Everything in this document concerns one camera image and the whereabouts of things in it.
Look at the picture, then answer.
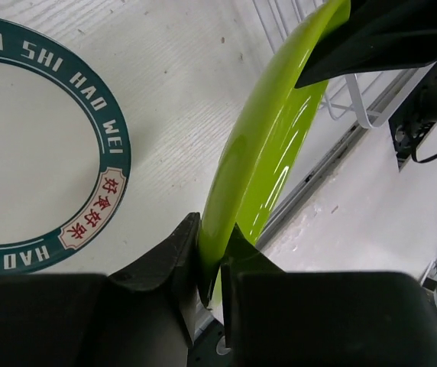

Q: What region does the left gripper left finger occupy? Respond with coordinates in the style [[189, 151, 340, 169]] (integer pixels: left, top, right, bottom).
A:
[[0, 213, 200, 366]]

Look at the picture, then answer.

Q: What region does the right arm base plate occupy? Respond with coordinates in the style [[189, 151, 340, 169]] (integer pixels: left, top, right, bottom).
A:
[[388, 63, 437, 168]]

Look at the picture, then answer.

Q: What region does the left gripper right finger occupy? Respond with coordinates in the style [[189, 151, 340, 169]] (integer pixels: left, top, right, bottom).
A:
[[221, 228, 437, 366]]

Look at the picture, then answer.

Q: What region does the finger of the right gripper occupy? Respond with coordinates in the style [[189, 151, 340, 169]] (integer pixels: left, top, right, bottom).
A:
[[296, 1, 437, 88]]

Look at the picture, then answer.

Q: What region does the white wire dish rack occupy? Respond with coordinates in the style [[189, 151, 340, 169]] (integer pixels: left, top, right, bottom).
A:
[[252, 1, 429, 129]]

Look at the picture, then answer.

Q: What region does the white plate teal rim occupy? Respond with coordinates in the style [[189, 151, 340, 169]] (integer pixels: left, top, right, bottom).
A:
[[0, 19, 131, 274]]

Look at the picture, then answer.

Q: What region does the lime green plate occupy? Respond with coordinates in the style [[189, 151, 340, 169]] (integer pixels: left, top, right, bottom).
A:
[[198, 1, 351, 306]]

